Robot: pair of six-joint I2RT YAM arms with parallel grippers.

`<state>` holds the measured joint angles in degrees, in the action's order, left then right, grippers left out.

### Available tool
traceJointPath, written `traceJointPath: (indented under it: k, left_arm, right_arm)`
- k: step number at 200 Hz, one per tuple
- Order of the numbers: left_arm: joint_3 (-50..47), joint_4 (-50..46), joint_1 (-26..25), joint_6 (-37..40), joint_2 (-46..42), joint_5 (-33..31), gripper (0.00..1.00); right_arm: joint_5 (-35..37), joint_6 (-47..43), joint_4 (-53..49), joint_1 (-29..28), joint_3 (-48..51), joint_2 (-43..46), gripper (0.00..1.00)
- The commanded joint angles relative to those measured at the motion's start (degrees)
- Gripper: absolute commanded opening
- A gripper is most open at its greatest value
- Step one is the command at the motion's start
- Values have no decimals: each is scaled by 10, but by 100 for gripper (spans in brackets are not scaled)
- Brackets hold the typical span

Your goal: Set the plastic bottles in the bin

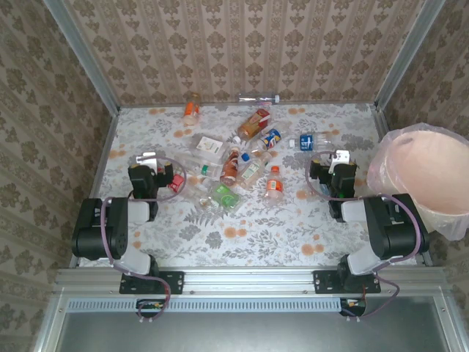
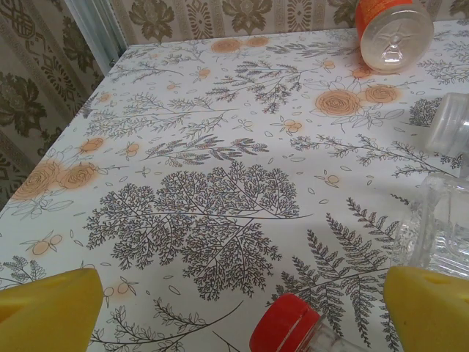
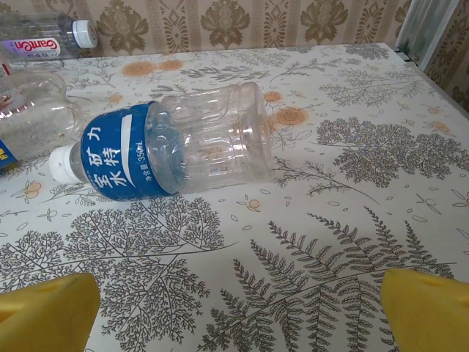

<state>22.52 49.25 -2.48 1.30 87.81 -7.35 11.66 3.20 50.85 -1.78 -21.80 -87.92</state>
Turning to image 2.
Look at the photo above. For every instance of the aluminium corner post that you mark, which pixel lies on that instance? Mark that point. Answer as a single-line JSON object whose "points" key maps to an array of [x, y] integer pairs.
{"points": [[99, 25]]}

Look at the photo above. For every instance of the clear bottle orange label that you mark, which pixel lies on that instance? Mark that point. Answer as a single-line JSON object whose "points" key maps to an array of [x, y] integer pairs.
{"points": [[392, 40]]}

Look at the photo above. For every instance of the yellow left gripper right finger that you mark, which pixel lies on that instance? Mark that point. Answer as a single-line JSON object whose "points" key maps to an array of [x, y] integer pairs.
{"points": [[432, 319]]}

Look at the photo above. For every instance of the frosted clear plastic bottle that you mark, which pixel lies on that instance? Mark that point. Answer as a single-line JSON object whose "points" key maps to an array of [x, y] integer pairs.
{"points": [[450, 128]]}

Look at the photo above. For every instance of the clear bottle red label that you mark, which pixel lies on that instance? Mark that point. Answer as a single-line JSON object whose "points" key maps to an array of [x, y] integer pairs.
{"points": [[282, 322]]}

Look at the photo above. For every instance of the square clear bottle white label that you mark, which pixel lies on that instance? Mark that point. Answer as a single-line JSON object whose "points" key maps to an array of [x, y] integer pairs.
{"points": [[436, 234]]}

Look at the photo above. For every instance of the floral tablecloth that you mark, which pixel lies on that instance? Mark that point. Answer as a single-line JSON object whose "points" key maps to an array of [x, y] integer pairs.
{"points": [[220, 146]]}

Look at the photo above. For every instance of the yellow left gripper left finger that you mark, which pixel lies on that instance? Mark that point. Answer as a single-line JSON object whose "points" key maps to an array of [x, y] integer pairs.
{"points": [[44, 315]]}

